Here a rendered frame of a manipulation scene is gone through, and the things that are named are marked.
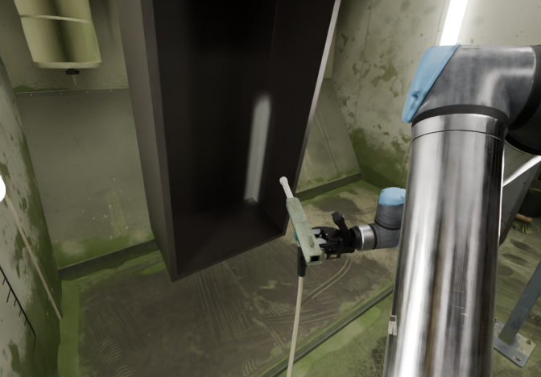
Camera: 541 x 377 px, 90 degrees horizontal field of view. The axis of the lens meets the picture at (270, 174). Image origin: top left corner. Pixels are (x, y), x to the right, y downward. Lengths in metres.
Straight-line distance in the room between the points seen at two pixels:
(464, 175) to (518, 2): 2.12
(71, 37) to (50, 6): 0.15
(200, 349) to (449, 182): 1.39
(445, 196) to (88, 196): 1.97
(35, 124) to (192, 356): 1.65
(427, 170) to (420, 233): 0.08
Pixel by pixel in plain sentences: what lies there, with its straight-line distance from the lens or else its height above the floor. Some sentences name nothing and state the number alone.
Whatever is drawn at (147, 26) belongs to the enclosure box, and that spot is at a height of 1.40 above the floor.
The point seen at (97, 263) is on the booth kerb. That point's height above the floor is 0.12.
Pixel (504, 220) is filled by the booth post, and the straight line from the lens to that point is 2.61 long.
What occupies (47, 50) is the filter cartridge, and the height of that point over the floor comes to 1.34.
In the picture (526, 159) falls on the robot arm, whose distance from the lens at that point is 0.63.
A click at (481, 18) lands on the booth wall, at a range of 2.53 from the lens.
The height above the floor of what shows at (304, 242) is 0.83.
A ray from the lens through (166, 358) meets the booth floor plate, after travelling 1.60.
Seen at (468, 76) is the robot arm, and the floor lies 1.33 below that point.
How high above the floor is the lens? 1.35
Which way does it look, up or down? 24 degrees down
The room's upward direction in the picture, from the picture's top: 1 degrees clockwise
